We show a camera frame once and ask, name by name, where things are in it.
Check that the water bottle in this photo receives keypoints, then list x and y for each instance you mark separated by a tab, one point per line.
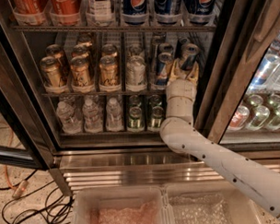
67	115
93	121
114	115

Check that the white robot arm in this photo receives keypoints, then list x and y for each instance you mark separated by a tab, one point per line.
257	182

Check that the silver white can front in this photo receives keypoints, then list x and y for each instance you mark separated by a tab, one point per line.
136	68

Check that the middle water bottle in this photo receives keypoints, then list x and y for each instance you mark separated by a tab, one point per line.
93	121

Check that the green can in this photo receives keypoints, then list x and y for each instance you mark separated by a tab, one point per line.
135	119
156	118

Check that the right coca cola can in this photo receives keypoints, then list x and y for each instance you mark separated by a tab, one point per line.
65	7

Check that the coca cola can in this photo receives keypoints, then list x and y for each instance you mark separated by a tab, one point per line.
30	6
65	7

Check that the right clear plastic bin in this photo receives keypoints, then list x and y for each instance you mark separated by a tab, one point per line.
208	203

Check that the gold can front left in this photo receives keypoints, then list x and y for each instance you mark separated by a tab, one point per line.
52	72

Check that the fridge steel base grille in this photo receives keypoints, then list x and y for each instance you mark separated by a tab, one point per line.
75	170

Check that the pepsi can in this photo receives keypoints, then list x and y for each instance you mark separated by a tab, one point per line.
200	7
134	7
167	7

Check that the gold can front middle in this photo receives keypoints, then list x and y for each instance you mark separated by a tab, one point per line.
80	71

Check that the gold can front right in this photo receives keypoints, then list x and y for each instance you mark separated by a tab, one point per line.
108	71

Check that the white label bottle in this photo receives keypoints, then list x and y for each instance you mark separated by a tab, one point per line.
101	12

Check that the left green can front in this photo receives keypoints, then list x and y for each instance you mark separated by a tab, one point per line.
135	119

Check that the left clear plastic bin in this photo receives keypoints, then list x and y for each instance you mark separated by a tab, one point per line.
120	205

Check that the left coca cola can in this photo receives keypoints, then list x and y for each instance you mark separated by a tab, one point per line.
30	6

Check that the redbull can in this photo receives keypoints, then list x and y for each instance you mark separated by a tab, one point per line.
164	65
189	52
181	42
165	48

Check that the right water bottle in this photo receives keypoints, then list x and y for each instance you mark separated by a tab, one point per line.
114	115

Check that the middle pepsi can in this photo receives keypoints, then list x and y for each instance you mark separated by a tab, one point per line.
167	7

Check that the red can behind glass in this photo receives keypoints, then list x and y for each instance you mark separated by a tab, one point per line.
240	116

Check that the right pepsi can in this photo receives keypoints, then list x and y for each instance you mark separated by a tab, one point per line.
200	7

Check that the left pepsi can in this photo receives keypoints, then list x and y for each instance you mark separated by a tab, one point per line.
134	7

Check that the middle green can front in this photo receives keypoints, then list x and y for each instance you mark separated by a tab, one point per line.
156	118

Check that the left water bottle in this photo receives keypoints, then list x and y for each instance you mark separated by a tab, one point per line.
67	115

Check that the open glass fridge door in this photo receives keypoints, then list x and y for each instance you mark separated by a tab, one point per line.
19	114

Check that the clear plastic bin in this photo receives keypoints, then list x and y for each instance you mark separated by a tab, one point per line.
120	205
208	203

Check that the gold can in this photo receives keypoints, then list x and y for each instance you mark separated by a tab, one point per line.
80	71
108	71
52	72

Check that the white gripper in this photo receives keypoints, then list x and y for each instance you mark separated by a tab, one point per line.
181	89

